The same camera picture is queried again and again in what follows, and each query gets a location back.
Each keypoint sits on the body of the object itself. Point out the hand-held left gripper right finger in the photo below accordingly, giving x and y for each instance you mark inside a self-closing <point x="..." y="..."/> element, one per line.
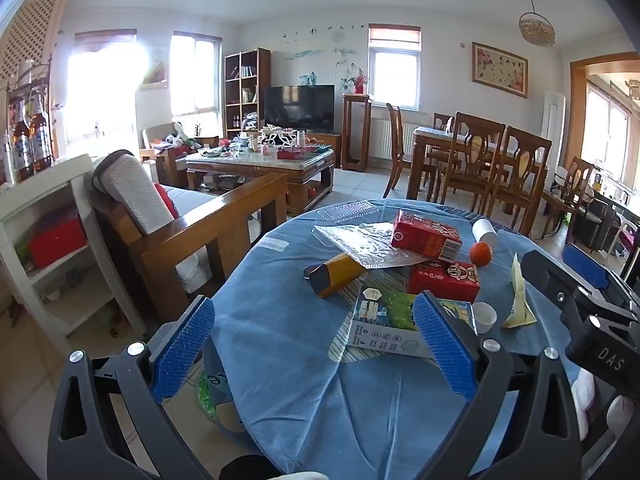
<point x="442" y="345"/>

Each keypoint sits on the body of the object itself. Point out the person's right hand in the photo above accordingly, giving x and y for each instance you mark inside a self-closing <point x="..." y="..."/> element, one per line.
<point x="582" y="390"/>

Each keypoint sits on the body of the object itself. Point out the white carved bowl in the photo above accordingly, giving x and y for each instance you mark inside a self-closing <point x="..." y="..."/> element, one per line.
<point x="277" y="137"/>

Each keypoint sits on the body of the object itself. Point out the wooden armchair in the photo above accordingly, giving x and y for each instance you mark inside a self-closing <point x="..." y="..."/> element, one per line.
<point x="160" y="135"/>

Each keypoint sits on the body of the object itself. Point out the black furniture piece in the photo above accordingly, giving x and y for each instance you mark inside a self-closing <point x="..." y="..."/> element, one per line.
<point x="592" y="225"/>

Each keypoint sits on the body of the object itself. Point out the wooden sofa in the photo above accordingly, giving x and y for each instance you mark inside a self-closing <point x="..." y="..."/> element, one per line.
<point x="200" y="240"/>

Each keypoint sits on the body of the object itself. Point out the window with red blind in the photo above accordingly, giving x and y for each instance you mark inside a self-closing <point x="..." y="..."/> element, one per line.
<point x="395" y="75"/>

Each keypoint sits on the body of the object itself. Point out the small white cup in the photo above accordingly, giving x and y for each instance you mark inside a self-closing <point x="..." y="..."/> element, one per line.
<point x="484" y="316"/>

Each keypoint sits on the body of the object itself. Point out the yellow wrapper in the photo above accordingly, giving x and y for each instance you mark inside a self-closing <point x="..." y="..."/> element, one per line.
<point x="517" y="310"/>

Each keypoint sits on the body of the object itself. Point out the window beside bookshelf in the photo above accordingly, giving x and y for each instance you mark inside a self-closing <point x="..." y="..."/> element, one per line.
<point x="192" y="75"/>

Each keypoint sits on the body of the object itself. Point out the red cushion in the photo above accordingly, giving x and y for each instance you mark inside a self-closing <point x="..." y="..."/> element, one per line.
<point x="167" y="200"/>

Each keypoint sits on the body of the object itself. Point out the brown glass bottle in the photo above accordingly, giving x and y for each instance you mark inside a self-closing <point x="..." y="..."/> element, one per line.
<point x="40" y="140"/>
<point x="21" y="150"/>

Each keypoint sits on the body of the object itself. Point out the pendant lamp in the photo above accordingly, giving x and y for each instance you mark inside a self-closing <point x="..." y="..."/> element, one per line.
<point x="537" y="30"/>

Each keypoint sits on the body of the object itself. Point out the balcony window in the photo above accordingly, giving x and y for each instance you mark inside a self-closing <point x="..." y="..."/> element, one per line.
<point x="100" y="95"/>

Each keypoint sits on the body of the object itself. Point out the framed picture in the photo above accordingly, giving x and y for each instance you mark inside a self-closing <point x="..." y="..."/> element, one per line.
<point x="500" y="70"/>

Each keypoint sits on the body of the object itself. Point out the white lattice cabinet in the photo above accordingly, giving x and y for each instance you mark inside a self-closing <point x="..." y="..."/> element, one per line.
<point x="30" y="30"/>

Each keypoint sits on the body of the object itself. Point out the wooden door frame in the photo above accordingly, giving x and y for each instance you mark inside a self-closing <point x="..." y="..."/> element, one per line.
<point x="576" y="110"/>

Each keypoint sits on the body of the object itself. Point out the tall wooden plant stand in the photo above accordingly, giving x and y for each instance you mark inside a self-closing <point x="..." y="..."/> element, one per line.
<point x="356" y="105"/>

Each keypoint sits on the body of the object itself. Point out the wall clock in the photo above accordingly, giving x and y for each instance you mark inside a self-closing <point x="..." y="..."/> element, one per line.
<point x="338" y="36"/>

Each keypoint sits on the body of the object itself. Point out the black television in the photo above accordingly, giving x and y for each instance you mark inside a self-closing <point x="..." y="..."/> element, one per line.
<point x="300" y="107"/>

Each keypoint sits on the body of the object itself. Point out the wooden television stand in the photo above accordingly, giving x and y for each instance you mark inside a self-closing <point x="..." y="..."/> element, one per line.
<point x="332" y="147"/>

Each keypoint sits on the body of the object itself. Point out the potted plant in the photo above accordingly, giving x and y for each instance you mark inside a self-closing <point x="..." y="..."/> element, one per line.
<point x="357" y="80"/>

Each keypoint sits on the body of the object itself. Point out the white and green carton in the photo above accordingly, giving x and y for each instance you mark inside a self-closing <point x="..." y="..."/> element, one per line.
<point x="385" y="316"/>

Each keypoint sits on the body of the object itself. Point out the white thermos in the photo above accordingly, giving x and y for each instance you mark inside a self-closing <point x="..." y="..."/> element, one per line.
<point x="300" y="138"/>

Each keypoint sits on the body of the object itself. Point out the red carton with cartoon face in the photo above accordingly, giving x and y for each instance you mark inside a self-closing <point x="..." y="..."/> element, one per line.
<point x="440" y="281"/>

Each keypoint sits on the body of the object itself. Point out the wooden dining table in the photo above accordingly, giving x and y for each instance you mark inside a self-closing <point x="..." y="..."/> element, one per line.
<point x="430" y="135"/>

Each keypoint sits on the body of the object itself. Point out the wooden coffee table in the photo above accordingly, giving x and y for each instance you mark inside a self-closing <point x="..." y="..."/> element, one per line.
<point x="260" y="170"/>

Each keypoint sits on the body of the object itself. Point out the clear plastic lid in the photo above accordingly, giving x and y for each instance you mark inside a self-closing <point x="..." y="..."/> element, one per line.
<point x="350" y="210"/>

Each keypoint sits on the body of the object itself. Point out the red box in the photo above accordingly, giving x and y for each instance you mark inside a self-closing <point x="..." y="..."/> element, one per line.
<point x="57" y="242"/>

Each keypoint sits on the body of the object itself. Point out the wooden chair with white cushion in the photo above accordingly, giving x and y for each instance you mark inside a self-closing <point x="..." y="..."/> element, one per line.
<point x="580" y="170"/>

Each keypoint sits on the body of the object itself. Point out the white shelf unit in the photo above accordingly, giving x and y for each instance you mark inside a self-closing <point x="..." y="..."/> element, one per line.
<point x="45" y="180"/>

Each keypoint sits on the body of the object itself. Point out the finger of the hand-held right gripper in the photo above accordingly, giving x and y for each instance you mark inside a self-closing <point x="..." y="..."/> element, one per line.
<point x="555" y="280"/>
<point x="587" y="262"/>

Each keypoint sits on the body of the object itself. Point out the printed plastic bag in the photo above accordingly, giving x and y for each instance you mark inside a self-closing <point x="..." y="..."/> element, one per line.
<point x="215" y="400"/>

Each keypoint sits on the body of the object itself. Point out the white standing air conditioner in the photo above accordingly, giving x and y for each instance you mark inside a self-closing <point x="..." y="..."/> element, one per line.
<point x="554" y="125"/>

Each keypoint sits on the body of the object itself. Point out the plain red carton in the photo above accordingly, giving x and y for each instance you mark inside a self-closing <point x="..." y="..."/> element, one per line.
<point x="420" y="235"/>

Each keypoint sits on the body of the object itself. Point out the orange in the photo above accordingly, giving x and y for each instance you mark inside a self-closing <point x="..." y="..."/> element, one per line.
<point x="481" y="254"/>

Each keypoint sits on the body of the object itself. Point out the round table with blue cloth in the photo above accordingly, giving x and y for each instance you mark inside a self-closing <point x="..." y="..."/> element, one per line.
<point x="300" y="385"/>

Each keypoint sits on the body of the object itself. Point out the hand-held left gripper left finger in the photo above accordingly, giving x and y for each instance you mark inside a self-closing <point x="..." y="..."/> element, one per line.
<point x="182" y="345"/>

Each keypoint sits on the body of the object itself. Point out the wooden bookshelf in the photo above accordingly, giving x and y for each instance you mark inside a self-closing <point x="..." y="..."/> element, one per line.
<point x="262" y="85"/>

